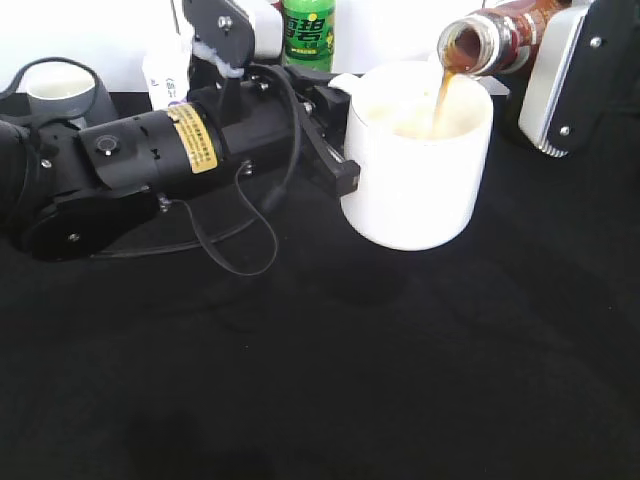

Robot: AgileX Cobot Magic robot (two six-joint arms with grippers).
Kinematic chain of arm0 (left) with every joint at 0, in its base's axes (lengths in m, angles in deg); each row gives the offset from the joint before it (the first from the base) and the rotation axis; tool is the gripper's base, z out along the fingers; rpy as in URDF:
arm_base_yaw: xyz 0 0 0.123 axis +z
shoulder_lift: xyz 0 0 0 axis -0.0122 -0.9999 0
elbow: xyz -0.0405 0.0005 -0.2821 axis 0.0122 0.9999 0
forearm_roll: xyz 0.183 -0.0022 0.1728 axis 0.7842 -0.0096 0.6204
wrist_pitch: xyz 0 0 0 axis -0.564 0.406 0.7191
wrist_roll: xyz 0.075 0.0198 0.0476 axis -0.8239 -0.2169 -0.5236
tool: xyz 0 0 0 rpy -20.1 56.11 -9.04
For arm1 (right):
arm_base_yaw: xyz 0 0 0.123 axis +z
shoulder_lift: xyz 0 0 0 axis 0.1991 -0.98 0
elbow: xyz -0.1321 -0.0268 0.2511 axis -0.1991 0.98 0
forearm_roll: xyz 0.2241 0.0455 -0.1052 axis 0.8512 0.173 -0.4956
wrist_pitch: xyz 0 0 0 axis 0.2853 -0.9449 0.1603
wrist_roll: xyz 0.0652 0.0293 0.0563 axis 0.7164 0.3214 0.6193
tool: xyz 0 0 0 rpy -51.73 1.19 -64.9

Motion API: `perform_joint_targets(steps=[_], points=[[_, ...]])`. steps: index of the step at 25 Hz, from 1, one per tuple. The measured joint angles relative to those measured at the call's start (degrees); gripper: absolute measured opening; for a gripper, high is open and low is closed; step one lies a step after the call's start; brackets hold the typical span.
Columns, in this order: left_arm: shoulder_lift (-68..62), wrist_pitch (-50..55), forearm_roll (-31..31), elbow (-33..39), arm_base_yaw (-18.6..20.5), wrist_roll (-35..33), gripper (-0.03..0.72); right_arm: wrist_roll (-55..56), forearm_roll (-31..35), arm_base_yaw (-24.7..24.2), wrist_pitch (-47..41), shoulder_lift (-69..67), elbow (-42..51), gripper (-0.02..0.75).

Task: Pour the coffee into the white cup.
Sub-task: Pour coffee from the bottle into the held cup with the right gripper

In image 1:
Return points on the nescafe coffee bottle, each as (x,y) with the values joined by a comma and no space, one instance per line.
(494,40)

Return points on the white blueberry yogurt carton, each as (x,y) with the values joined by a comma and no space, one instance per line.
(165,68)

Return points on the black ceramic mug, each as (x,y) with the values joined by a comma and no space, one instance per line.
(509,123)

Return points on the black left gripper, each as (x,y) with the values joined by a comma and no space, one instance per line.
(262,115)

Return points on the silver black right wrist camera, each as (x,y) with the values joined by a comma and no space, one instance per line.
(588,62)

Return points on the white ceramic mug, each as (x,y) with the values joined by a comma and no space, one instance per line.
(421,161)

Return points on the green sprite bottle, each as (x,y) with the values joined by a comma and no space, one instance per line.
(309,33)

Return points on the grey ceramic mug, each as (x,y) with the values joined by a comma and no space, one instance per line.
(60,88)

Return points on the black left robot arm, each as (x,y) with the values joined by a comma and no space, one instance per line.
(69,193)

